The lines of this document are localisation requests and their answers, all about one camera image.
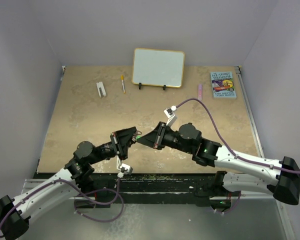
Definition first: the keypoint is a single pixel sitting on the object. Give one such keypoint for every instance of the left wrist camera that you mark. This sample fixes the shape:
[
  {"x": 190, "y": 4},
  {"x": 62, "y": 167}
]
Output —
[{"x": 123, "y": 169}]

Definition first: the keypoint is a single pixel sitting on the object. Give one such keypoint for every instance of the white eraser block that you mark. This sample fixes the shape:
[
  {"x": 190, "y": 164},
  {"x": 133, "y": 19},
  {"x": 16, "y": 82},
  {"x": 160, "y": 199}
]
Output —
[{"x": 101, "y": 89}]

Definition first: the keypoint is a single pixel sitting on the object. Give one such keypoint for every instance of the pink highlighter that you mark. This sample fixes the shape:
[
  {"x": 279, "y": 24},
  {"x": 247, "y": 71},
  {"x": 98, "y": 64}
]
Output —
[{"x": 199, "y": 92}]

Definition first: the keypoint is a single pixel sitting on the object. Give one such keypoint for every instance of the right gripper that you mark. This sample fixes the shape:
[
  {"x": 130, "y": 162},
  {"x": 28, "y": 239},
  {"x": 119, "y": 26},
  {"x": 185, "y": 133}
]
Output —
[{"x": 157, "y": 135}]

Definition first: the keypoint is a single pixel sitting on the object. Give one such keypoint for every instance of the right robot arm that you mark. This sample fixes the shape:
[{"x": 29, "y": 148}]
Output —
[{"x": 279, "y": 178}]

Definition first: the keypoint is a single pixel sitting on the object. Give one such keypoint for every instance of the aluminium frame rail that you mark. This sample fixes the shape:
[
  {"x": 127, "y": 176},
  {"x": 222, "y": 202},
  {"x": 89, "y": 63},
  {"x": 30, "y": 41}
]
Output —
[{"x": 252, "y": 125}]

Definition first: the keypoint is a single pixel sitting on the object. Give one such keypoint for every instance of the keyring with tagged keys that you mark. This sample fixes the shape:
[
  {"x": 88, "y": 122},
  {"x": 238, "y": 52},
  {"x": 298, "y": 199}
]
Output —
[{"x": 136, "y": 133}]

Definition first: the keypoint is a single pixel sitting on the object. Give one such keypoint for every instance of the blue paperback book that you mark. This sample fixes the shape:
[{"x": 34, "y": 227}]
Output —
[{"x": 223, "y": 85}]

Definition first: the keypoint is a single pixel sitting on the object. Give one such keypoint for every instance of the small whiteboard on stand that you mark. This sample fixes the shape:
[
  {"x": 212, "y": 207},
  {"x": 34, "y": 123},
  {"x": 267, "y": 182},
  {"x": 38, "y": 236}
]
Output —
[{"x": 158, "y": 68}]

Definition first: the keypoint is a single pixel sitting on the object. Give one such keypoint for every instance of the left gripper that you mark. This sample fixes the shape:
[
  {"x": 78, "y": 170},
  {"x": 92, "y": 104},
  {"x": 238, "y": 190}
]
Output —
[{"x": 122, "y": 137}]

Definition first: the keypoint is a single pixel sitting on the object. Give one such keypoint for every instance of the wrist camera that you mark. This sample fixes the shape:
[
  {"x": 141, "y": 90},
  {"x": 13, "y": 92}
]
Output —
[
  {"x": 170, "y": 113},
  {"x": 123, "y": 169}
]

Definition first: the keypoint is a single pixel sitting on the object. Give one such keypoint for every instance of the yellow white marker pen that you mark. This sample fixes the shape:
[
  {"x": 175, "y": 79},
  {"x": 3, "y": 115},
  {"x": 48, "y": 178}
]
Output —
[{"x": 123, "y": 84}]

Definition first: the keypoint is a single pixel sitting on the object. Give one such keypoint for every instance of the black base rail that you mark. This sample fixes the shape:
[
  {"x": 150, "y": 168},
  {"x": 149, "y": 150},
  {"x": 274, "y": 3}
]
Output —
[{"x": 199, "y": 189}]

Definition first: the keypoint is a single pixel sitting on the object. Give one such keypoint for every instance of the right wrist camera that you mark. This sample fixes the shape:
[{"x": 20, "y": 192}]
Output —
[{"x": 170, "y": 113}]

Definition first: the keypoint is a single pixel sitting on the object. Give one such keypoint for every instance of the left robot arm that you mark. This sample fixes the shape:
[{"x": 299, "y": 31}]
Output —
[{"x": 17, "y": 212}]

